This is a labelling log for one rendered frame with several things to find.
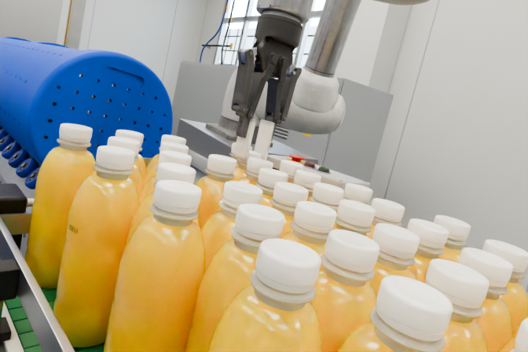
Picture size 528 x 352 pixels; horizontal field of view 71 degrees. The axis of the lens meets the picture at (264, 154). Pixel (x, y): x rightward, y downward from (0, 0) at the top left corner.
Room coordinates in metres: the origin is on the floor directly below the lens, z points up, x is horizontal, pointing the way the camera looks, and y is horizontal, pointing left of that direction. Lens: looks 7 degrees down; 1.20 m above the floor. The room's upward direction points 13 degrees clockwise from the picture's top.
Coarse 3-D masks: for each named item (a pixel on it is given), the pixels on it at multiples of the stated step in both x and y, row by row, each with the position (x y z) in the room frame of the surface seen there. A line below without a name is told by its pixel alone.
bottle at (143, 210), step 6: (150, 198) 0.37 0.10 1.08; (144, 204) 0.37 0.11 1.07; (150, 204) 0.36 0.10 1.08; (138, 210) 0.37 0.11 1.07; (144, 210) 0.36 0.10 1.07; (138, 216) 0.36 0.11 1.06; (144, 216) 0.36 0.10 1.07; (132, 222) 0.37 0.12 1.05; (138, 222) 0.36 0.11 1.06; (198, 222) 0.39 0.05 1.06; (132, 228) 0.36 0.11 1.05; (126, 240) 0.37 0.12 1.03
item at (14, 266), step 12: (0, 264) 0.36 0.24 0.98; (12, 264) 0.36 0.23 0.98; (0, 276) 0.35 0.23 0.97; (12, 276) 0.36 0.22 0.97; (0, 288) 0.35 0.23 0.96; (12, 288) 0.36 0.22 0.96; (0, 300) 0.35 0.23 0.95; (0, 312) 0.36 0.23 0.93; (0, 324) 0.36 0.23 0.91; (0, 336) 0.35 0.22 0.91
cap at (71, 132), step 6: (60, 126) 0.48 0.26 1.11; (66, 126) 0.47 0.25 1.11; (72, 126) 0.48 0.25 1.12; (78, 126) 0.49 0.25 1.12; (84, 126) 0.50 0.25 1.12; (60, 132) 0.47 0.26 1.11; (66, 132) 0.47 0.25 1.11; (72, 132) 0.47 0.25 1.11; (78, 132) 0.47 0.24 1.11; (84, 132) 0.48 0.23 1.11; (90, 132) 0.49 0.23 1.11; (66, 138) 0.47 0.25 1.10; (72, 138) 0.47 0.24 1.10; (78, 138) 0.48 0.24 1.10; (84, 138) 0.48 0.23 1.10
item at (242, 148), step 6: (252, 120) 0.61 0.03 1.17; (252, 126) 0.60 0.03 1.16; (252, 132) 0.61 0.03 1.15; (240, 138) 0.62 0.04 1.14; (246, 138) 0.61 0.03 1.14; (240, 144) 0.61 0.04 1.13; (246, 144) 0.61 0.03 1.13; (234, 150) 0.62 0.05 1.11; (240, 150) 0.61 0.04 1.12; (246, 150) 0.60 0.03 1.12; (234, 156) 0.62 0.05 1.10; (240, 156) 0.61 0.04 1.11; (246, 156) 0.61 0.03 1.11
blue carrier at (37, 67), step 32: (0, 64) 0.90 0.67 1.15; (32, 64) 0.75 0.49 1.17; (64, 64) 0.67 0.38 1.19; (96, 64) 0.70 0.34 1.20; (128, 64) 0.75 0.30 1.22; (0, 96) 0.81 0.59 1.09; (32, 96) 0.65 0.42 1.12; (64, 96) 0.67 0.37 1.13; (96, 96) 0.71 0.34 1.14; (128, 96) 0.75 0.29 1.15; (160, 96) 0.80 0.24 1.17; (32, 128) 0.64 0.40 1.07; (96, 128) 0.72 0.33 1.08; (128, 128) 0.76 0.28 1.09; (160, 128) 0.82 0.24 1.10
